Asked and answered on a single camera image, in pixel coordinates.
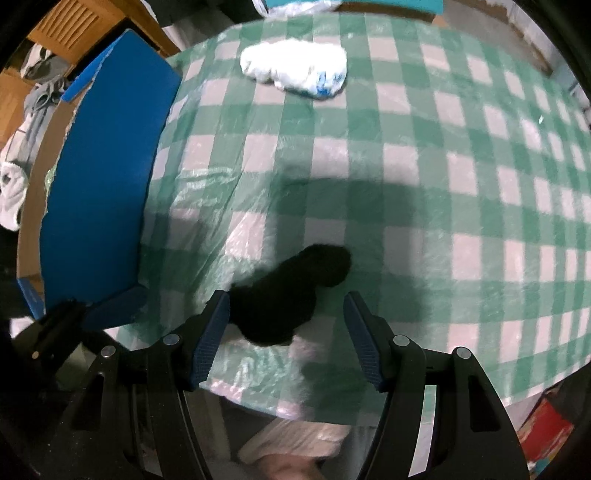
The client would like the blue cardboard shoe box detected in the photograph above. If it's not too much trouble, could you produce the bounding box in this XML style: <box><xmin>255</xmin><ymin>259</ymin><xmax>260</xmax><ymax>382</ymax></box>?
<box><xmin>16</xmin><ymin>30</ymin><xmax>180</xmax><ymax>329</ymax></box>

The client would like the white crumpled plastic bag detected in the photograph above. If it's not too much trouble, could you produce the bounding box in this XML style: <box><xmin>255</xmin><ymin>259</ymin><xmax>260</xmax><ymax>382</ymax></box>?
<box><xmin>239</xmin><ymin>38</ymin><xmax>348</xmax><ymax>100</ymax></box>

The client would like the green checked tablecloth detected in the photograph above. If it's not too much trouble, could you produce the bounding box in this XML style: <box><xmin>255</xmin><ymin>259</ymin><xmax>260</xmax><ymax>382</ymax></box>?
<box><xmin>113</xmin><ymin>14</ymin><xmax>590</xmax><ymax>425</ymax></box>

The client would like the wooden louvered wardrobe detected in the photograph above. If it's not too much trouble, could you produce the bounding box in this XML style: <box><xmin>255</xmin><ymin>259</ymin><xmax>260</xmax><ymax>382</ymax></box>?
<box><xmin>0</xmin><ymin>0</ymin><xmax>181</xmax><ymax>139</ymax></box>

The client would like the white plastic bag under box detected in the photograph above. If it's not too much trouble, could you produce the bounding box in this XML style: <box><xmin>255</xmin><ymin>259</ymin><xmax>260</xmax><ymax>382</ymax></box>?
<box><xmin>252</xmin><ymin>0</ymin><xmax>342</xmax><ymax>19</ymax></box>

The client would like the white fluffy towel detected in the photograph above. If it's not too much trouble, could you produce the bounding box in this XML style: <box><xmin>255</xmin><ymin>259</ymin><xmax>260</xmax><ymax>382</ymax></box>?
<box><xmin>1</xmin><ymin>130</ymin><xmax>29</xmax><ymax>232</ymax></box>

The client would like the black sock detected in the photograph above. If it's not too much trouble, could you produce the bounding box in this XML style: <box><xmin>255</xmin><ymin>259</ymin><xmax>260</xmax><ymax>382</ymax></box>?
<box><xmin>228</xmin><ymin>244</ymin><xmax>352</xmax><ymax>347</ymax></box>

